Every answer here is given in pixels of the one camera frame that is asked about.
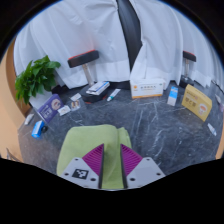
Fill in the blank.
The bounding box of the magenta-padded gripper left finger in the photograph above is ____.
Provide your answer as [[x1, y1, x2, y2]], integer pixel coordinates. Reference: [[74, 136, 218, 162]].
[[59, 143, 106, 190]]

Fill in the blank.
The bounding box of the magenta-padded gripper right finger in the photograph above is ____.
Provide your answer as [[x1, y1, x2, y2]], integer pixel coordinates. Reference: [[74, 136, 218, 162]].
[[119, 143, 167, 190]]

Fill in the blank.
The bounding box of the light green towel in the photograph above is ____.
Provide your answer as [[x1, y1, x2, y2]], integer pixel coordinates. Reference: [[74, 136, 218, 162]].
[[55, 123, 133, 190]]

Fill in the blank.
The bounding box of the small flat sachet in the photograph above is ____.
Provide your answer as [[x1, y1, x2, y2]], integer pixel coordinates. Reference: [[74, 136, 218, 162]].
[[69, 98, 82, 112], [57, 104, 72, 117], [69, 92, 83, 102]]

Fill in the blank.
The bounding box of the purple cardboard box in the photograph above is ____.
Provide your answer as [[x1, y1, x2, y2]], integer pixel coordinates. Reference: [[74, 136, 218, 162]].
[[36, 93, 65, 124]]

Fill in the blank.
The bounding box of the white flat packet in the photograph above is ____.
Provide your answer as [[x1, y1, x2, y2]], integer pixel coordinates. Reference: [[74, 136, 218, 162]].
[[23, 113, 35, 126]]

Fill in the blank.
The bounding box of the small white tube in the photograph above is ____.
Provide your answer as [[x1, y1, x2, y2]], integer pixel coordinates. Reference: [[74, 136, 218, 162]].
[[106, 88, 122, 102], [206, 122, 218, 137]]

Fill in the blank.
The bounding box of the small blue white carton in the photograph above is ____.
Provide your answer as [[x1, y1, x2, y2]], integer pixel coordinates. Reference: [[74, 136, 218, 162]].
[[166, 85, 180, 107]]

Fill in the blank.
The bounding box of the white box with orange stripe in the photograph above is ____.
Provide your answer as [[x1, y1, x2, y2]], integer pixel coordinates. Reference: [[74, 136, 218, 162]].
[[129, 78, 167, 100]]

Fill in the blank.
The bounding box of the yellow cardboard box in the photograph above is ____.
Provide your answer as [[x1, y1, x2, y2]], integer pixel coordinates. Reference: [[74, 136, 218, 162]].
[[181, 83, 214, 123]]

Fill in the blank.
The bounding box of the white and blue flat box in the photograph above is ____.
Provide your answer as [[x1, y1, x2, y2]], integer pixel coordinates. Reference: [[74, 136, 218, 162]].
[[85, 80, 111, 97]]

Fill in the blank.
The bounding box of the green plant in white pot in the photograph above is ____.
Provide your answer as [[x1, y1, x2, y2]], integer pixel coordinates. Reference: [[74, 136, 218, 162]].
[[13, 54, 62, 109]]

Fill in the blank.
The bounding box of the black stool with red seat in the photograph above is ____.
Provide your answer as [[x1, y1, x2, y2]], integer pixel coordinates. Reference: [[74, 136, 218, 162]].
[[67, 49, 108, 104], [179, 50, 198, 89]]

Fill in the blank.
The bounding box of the white curtain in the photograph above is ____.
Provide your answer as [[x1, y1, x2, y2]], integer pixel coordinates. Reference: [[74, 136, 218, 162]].
[[129, 0, 224, 92], [13, 0, 134, 90]]

